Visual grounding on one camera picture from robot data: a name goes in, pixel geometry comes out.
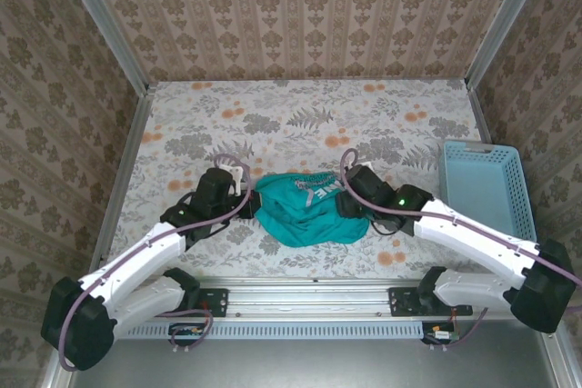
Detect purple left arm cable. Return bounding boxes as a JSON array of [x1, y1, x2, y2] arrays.
[[58, 153, 254, 372]]

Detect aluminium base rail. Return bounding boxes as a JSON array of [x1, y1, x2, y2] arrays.
[[195, 276, 428, 320]]

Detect grey metal floor panel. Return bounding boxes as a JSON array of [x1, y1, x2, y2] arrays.
[[67, 337, 561, 388]]

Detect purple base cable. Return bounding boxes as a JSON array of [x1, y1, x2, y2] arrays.
[[429, 308, 492, 353], [166, 305, 216, 355]]

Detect aluminium table side rail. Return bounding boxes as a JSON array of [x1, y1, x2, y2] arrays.
[[467, 85, 582, 388], [38, 87, 156, 388]]

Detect teal t-shirt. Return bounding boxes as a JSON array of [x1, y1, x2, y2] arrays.
[[253, 169, 368, 249]]

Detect light blue plastic basket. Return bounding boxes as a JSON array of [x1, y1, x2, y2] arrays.
[[438, 140, 537, 244]]

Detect small black electronics board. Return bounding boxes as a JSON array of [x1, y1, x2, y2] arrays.
[[421, 322, 459, 344], [168, 322, 206, 346]]

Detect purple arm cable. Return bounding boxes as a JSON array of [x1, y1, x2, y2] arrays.
[[340, 147, 582, 292], [58, 153, 254, 372]]

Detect floral table cover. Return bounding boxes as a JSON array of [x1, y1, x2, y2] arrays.
[[93, 79, 495, 280]]

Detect slotted grey cable duct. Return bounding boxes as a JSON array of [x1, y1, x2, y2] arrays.
[[113, 324, 426, 341]]

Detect aluminium frame post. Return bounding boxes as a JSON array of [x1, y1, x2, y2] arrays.
[[464, 0, 555, 90], [50, 0, 152, 95]]

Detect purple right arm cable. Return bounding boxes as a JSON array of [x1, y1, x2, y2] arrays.
[[340, 147, 582, 292]]

